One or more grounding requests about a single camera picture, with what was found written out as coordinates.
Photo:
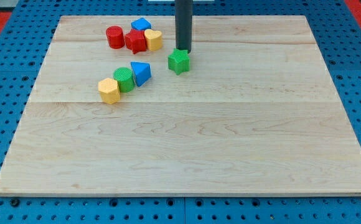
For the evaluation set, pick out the blue triangle block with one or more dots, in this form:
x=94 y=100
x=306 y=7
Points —
x=142 y=72

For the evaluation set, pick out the yellow heart block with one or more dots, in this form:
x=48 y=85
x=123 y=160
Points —
x=153 y=39

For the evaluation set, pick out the green star block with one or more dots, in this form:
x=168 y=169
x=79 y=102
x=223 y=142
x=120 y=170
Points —
x=179 y=61

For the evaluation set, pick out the green cylinder block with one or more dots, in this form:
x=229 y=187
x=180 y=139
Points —
x=124 y=77

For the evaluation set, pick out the yellow hexagon block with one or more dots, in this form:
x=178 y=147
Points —
x=109 y=91

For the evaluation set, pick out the light wooden board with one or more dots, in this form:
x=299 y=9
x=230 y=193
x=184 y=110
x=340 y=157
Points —
x=257 y=115

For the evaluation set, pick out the red star block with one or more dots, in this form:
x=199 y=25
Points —
x=135 y=41

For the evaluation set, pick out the blue cube block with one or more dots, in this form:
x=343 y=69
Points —
x=141 y=24

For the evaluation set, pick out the red cylinder block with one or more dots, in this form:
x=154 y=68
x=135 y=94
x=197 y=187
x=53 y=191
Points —
x=115 y=37

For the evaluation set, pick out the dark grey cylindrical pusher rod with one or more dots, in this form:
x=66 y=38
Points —
x=183 y=24

